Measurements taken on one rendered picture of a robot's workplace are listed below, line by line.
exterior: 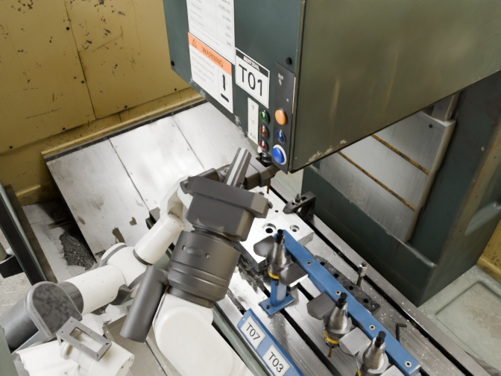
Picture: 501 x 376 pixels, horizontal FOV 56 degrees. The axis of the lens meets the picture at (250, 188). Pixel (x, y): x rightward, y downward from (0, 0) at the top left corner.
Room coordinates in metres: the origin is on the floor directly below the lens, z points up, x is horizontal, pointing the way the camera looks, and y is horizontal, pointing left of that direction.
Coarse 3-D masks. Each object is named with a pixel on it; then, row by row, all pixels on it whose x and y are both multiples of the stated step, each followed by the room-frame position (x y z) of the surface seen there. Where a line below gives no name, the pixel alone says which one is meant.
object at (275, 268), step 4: (268, 252) 0.76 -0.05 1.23; (268, 256) 0.75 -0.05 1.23; (288, 256) 0.75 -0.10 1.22; (268, 260) 0.74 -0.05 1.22; (288, 260) 0.74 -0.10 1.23; (268, 264) 0.74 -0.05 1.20; (272, 264) 0.72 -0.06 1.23; (276, 264) 0.72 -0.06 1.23; (284, 264) 0.72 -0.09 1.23; (288, 264) 0.72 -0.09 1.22; (272, 268) 0.72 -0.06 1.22; (276, 268) 0.71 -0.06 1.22; (280, 268) 0.71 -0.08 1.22; (284, 268) 0.72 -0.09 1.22; (276, 272) 0.71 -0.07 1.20
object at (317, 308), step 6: (324, 294) 0.64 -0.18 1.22; (312, 300) 0.63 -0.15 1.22; (318, 300) 0.63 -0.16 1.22; (324, 300) 0.63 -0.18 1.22; (330, 300) 0.63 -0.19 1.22; (306, 306) 0.61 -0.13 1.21; (312, 306) 0.61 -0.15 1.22; (318, 306) 0.61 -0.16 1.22; (324, 306) 0.61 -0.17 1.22; (330, 306) 0.61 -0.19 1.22; (312, 312) 0.59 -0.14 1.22; (318, 312) 0.59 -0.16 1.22; (324, 312) 0.59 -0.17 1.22; (318, 318) 0.58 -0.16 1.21
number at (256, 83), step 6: (252, 72) 0.71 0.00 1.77; (252, 78) 0.71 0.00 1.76; (258, 78) 0.69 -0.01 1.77; (264, 78) 0.68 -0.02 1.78; (252, 84) 0.71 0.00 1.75; (258, 84) 0.69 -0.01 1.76; (264, 84) 0.68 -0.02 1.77; (252, 90) 0.71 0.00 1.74; (258, 90) 0.69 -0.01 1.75; (264, 90) 0.68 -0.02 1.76; (258, 96) 0.69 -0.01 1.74; (264, 96) 0.68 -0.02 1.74
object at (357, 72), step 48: (240, 0) 0.74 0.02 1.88; (288, 0) 0.64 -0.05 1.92; (336, 0) 0.65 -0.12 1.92; (384, 0) 0.71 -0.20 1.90; (432, 0) 0.78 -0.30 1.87; (480, 0) 0.86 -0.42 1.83; (240, 48) 0.74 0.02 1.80; (288, 48) 0.64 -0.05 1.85; (336, 48) 0.65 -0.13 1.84; (384, 48) 0.72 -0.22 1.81; (432, 48) 0.80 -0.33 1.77; (480, 48) 0.89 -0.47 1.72; (240, 96) 0.74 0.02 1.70; (336, 96) 0.66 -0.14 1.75; (384, 96) 0.74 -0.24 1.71; (432, 96) 0.83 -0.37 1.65; (336, 144) 0.67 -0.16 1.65
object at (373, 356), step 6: (372, 342) 0.48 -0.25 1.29; (384, 342) 0.48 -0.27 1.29; (372, 348) 0.47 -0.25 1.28; (378, 348) 0.46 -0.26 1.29; (384, 348) 0.47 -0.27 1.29; (366, 354) 0.47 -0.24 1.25; (372, 354) 0.46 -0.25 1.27; (378, 354) 0.46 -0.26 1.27; (384, 354) 0.47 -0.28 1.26; (366, 360) 0.47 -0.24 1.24; (372, 360) 0.46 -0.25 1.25; (378, 360) 0.46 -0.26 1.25; (372, 366) 0.45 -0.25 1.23; (378, 366) 0.45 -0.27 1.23
